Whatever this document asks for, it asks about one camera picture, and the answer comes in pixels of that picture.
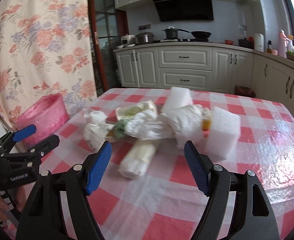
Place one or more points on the white electric kettle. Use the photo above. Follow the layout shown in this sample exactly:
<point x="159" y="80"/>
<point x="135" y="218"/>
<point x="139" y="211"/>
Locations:
<point x="258" y="42"/>

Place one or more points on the red floor trash bin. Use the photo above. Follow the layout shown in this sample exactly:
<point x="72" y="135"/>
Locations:
<point x="244" y="91"/>

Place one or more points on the cream floral food box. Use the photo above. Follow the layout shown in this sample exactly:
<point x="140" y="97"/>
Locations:
<point x="129" y="112"/>

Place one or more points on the white rice cooker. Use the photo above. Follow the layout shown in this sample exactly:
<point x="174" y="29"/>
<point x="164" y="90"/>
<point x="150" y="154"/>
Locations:
<point x="128" y="39"/>

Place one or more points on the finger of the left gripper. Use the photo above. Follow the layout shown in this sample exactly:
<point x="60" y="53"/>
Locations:
<point x="40" y="150"/>
<point x="24" y="133"/>

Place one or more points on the red checkered tablecloth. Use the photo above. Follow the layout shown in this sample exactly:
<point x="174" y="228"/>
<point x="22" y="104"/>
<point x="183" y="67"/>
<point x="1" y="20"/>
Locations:
<point x="166" y="203"/>

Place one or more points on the wooden glass door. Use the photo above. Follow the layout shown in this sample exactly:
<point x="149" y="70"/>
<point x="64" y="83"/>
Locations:
<point x="107" y="25"/>

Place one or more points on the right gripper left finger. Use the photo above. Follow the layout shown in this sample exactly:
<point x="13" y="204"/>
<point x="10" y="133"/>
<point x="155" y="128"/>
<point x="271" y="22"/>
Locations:
<point x="42" y="216"/>

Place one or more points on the silver pressure cooker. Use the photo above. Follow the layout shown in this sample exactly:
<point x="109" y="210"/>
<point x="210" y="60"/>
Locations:
<point x="145" y="38"/>

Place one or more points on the red bowl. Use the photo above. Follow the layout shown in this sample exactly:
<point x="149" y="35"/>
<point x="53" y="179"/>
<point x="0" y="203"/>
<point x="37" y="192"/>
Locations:
<point x="229" y="42"/>

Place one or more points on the pink-lined trash bin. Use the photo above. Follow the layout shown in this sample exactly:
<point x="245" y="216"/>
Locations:
<point x="48" y="114"/>

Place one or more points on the white foam block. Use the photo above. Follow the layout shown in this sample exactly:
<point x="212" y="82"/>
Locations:
<point x="178" y="97"/>
<point x="224" y="133"/>

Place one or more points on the rolled white plastic bag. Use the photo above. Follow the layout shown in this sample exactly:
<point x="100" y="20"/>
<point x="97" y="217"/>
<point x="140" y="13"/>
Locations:
<point x="136" y="162"/>

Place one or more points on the lower kitchen cabinets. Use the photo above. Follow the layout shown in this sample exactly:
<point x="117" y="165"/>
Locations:
<point x="207" y="67"/>

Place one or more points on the black cooking pot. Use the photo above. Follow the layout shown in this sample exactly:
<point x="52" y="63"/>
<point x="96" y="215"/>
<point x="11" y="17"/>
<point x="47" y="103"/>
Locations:
<point x="172" y="32"/>

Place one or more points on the printed paper bag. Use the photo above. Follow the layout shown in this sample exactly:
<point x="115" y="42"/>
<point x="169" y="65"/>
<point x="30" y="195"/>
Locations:
<point x="97" y="130"/>

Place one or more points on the pink thermos bottle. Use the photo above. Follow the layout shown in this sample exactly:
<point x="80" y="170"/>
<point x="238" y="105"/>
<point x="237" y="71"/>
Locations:
<point x="282" y="44"/>

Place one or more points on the black frying pan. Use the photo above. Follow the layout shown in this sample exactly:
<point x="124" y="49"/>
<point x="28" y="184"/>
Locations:
<point x="201" y="36"/>

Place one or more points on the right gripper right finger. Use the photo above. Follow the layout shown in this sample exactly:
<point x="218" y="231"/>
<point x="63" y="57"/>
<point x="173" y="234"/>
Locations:
<point x="253" y="216"/>

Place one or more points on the floral curtain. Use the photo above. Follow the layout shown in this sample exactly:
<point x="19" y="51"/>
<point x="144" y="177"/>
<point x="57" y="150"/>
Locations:
<point x="45" y="48"/>

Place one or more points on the black range hood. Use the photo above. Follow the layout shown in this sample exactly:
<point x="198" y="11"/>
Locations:
<point x="184" y="10"/>

